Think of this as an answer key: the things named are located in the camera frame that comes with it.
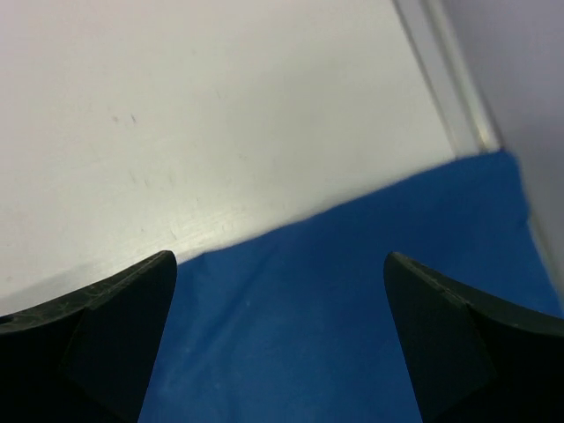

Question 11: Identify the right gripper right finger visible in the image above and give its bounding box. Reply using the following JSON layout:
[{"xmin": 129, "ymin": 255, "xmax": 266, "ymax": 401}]
[{"xmin": 383, "ymin": 253, "xmax": 563, "ymax": 422}]

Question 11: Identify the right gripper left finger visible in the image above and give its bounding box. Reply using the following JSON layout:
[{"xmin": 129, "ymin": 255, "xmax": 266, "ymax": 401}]
[{"xmin": 1, "ymin": 250, "xmax": 177, "ymax": 422}]

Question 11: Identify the blue surgical drape cloth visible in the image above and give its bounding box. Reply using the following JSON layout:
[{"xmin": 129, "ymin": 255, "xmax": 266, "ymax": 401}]
[{"xmin": 140, "ymin": 152, "xmax": 560, "ymax": 422}]

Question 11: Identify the aluminium right rail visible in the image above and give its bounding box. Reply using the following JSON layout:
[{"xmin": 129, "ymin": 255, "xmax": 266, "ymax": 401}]
[{"xmin": 394, "ymin": 1, "xmax": 501, "ymax": 157}]

